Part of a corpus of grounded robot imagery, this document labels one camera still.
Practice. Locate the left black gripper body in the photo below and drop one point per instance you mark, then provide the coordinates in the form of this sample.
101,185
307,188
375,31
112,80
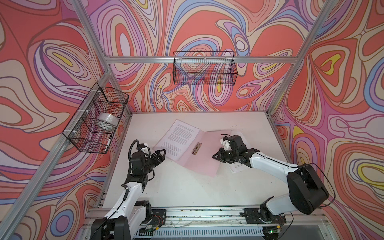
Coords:
148,165

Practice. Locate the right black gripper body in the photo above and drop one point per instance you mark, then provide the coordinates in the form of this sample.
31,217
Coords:
235,153

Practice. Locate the printed list sheet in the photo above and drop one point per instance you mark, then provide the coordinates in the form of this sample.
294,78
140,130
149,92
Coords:
238,167

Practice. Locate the printed english text sheet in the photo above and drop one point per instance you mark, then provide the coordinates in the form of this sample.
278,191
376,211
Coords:
177,140

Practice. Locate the pink file folder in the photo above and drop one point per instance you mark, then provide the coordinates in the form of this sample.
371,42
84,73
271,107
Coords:
203,163

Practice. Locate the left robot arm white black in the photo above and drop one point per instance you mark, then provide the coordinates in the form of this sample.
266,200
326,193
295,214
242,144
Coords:
129,214

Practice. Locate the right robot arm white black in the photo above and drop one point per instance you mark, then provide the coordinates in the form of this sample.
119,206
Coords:
307,191

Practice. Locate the metal folder clip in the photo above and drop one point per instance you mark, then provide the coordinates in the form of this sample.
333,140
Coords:
196,148

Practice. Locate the white tape roll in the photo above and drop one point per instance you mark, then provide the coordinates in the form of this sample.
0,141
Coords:
107,122

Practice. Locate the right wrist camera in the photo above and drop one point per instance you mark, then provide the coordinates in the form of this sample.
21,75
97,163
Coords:
226,145

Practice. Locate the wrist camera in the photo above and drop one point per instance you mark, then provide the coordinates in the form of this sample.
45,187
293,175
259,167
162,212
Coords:
144,148
226,145

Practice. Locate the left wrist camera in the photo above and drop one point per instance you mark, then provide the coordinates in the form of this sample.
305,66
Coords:
144,148

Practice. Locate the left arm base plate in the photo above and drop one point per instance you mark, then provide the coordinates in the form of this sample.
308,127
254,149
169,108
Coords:
157,219

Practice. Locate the black wire basket left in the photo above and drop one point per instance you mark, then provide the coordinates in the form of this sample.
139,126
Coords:
82,132

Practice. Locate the black wire basket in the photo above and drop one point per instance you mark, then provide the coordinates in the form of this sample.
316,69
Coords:
204,68
82,132

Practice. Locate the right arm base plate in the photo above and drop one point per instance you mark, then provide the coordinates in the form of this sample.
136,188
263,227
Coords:
260,216

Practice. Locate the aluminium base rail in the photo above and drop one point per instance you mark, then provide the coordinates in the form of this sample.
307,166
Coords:
235,221

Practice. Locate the black wire basket back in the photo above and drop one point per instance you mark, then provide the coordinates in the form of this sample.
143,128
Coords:
204,68

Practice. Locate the aluminium frame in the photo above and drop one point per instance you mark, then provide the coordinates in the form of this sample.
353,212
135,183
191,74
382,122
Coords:
167,56

